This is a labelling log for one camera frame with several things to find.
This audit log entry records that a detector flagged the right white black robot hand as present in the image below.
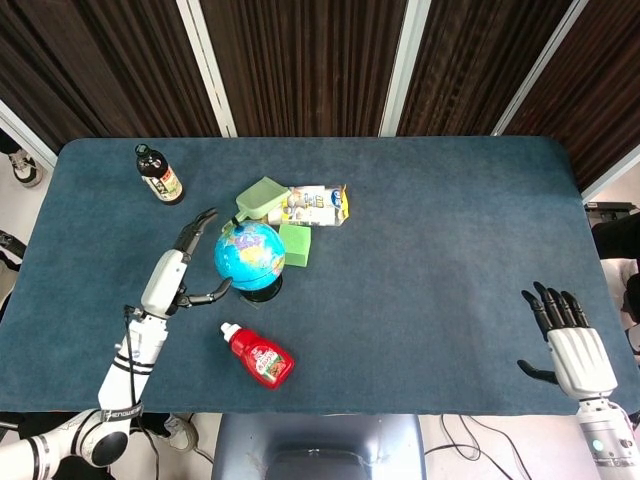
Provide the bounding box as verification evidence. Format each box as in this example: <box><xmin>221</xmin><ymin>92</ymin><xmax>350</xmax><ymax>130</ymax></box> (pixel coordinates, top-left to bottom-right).
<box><xmin>517</xmin><ymin>281</ymin><xmax>619</xmax><ymax>400</ymax></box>

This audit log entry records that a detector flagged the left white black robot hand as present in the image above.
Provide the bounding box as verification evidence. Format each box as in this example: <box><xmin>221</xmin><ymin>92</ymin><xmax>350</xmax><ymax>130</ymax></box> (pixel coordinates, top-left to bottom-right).
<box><xmin>141</xmin><ymin>208</ymin><xmax>234</xmax><ymax>319</ymax></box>

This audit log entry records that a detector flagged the blue globe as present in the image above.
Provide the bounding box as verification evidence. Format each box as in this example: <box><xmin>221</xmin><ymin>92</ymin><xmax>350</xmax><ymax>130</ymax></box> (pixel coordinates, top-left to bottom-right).
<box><xmin>213</xmin><ymin>215</ymin><xmax>287</xmax><ymax>302</ymax></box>

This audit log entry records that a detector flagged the dark soy sauce bottle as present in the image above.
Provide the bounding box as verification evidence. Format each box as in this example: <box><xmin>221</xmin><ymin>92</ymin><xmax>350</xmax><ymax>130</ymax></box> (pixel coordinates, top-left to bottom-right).
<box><xmin>134</xmin><ymin>143</ymin><xmax>185</xmax><ymax>206</ymax></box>

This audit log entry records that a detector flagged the light green plastic scoop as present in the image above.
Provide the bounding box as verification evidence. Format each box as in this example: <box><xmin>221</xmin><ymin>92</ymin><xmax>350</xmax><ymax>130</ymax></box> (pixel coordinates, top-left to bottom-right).
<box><xmin>234</xmin><ymin>175</ymin><xmax>292</xmax><ymax>224</ymax></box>

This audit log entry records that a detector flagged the red ketchup squeeze bottle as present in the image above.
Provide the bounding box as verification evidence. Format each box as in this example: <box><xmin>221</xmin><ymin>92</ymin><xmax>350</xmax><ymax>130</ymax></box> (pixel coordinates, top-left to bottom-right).
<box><xmin>219</xmin><ymin>321</ymin><xmax>296</xmax><ymax>391</ymax></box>

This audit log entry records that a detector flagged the green foam cube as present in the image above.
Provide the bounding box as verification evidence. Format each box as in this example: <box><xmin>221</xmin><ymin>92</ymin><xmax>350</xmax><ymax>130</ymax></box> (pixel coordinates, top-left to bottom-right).
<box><xmin>277</xmin><ymin>222</ymin><xmax>313</xmax><ymax>271</ymax></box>

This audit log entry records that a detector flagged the black device box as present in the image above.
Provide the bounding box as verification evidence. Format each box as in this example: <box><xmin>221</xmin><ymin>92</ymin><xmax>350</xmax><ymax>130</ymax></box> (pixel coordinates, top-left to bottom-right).
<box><xmin>584</xmin><ymin>201</ymin><xmax>640</xmax><ymax>221</ymax></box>

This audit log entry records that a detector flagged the white yellow snack package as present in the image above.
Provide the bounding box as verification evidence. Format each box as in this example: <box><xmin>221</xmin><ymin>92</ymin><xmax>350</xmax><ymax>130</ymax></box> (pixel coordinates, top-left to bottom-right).
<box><xmin>267</xmin><ymin>183</ymin><xmax>351</xmax><ymax>227</ymax></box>

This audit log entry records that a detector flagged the white black sneaker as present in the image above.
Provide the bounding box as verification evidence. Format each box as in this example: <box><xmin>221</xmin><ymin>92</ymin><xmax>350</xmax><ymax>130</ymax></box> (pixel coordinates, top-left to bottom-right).
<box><xmin>8</xmin><ymin>149</ymin><xmax>44</xmax><ymax>189</ymax></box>

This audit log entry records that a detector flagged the blue table cloth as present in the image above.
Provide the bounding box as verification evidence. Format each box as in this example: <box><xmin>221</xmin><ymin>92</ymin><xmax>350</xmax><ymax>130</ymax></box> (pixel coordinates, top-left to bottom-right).
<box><xmin>0</xmin><ymin>137</ymin><xmax>604</xmax><ymax>416</ymax></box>

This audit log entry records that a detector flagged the grey blue robot torso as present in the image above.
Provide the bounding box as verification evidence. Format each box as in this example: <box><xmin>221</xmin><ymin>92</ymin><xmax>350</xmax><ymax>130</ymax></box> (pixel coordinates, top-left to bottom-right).
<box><xmin>210</xmin><ymin>413</ymin><xmax>427</xmax><ymax>480</ymax></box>

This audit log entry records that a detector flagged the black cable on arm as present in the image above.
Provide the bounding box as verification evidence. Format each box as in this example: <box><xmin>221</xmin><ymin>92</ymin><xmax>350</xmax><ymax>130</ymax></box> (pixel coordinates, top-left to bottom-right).
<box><xmin>122</xmin><ymin>304</ymin><xmax>146</xmax><ymax>416</ymax></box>

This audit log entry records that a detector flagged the black floor cable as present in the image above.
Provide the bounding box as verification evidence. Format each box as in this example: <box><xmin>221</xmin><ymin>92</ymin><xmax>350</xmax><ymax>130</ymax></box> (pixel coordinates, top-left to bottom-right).
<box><xmin>459</xmin><ymin>414</ymin><xmax>534</xmax><ymax>480</ymax></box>
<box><xmin>424</xmin><ymin>413</ymin><xmax>484</xmax><ymax>459</ymax></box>

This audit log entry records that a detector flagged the white frame post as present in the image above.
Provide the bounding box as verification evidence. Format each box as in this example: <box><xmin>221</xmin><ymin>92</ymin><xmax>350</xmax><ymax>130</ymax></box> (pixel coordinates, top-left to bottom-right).
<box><xmin>582</xmin><ymin>144</ymin><xmax>640</xmax><ymax>204</ymax></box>
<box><xmin>492</xmin><ymin>0</ymin><xmax>589</xmax><ymax>136</ymax></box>
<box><xmin>0</xmin><ymin>99</ymin><xmax>58</xmax><ymax>169</ymax></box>
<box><xmin>177</xmin><ymin>0</ymin><xmax>237</xmax><ymax>137</ymax></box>
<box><xmin>379</xmin><ymin>0</ymin><xmax>432</xmax><ymax>137</ymax></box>

